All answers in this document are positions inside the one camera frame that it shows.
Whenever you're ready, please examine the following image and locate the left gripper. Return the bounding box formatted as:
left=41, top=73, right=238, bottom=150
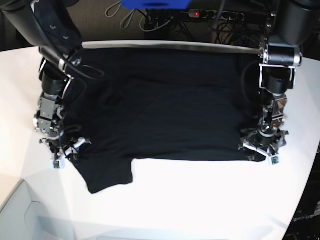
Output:
left=238, top=129, right=289, bottom=158

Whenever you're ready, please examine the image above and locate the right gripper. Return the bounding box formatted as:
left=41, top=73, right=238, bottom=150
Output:
left=39, top=137, right=92, bottom=160

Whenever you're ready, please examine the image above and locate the black t-shirt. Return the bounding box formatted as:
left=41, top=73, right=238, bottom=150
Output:
left=63, top=48, right=260, bottom=194

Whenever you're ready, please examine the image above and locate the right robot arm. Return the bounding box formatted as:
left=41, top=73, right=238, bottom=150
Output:
left=0, top=0, right=104, bottom=169

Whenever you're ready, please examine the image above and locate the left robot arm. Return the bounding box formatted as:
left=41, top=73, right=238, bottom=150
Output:
left=239, top=0, right=320, bottom=164

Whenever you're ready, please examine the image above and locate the black power strip red light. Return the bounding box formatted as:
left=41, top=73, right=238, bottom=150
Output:
left=187, top=9, right=245, bottom=22

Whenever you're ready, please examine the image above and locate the blue box overhead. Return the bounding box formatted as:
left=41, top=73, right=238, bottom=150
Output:
left=121, top=0, right=191, bottom=10

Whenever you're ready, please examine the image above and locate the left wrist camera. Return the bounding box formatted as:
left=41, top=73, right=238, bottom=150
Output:
left=268, top=155, right=280, bottom=166

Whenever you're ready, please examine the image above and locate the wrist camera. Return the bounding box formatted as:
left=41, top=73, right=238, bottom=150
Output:
left=50, top=159, right=66, bottom=170
left=268, top=155, right=280, bottom=166

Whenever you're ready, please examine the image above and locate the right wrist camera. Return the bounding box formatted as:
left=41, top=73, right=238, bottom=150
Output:
left=50, top=159, right=66, bottom=170

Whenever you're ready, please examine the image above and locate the white cable on floor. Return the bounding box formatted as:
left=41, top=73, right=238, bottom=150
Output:
left=104, top=0, right=151, bottom=32

